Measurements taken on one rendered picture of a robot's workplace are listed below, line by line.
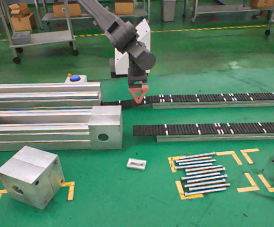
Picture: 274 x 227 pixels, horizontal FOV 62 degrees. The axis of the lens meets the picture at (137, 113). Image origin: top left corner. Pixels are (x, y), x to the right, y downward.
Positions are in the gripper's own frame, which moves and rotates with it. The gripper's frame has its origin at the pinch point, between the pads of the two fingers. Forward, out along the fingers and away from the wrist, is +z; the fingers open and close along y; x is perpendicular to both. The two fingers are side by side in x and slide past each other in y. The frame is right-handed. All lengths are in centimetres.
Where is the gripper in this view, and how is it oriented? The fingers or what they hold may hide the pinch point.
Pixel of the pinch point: (137, 95)
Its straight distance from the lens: 87.0
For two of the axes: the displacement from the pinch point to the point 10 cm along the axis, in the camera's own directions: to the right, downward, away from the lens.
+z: 0.2, 8.2, 5.7
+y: 0.6, 5.7, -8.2
